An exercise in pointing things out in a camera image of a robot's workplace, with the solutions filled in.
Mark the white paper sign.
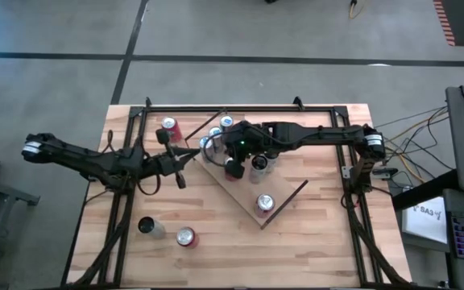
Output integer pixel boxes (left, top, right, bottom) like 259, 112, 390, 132
400, 196, 449, 246

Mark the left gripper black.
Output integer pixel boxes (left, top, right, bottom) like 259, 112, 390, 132
155, 128, 201, 189

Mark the blue silver Red Bull can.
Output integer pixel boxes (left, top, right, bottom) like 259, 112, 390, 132
219, 114, 235, 131
198, 135, 213, 163
208, 126, 223, 148

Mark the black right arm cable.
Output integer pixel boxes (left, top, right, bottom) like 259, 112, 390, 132
202, 131, 228, 168

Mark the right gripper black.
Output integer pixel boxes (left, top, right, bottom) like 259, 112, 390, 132
222, 120, 266, 180

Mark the gray metal desk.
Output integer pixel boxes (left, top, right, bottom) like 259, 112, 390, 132
0, 172, 42, 290

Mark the tall silver black-top can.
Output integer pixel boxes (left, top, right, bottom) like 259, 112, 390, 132
137, 217, 166, 240

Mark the red Fanta can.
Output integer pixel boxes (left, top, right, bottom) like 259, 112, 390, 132
160, 115, 183, 143

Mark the yellow floor cable with plug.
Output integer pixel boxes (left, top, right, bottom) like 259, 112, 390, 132
347, 0, 366, 20

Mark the tall white palm print can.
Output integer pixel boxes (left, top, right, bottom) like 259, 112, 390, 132
249, 154, 269, 185

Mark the red Coca-Cola zero sugar can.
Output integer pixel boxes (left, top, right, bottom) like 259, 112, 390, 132
175, 226, 200, 248

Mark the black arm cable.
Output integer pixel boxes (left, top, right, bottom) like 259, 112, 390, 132
136, 171, 164, 197
202, 131, 228, 168

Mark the black floor cable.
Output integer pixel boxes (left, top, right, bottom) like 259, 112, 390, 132
372, 105, 450, 130

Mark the black aluminium rig frame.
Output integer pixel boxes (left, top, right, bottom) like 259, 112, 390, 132
60, 96, 412, 289

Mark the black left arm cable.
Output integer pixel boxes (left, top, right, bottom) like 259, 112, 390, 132
136, 171, 164, 197

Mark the black desk beam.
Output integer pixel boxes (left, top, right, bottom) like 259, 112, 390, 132
391, 168, 458, 211

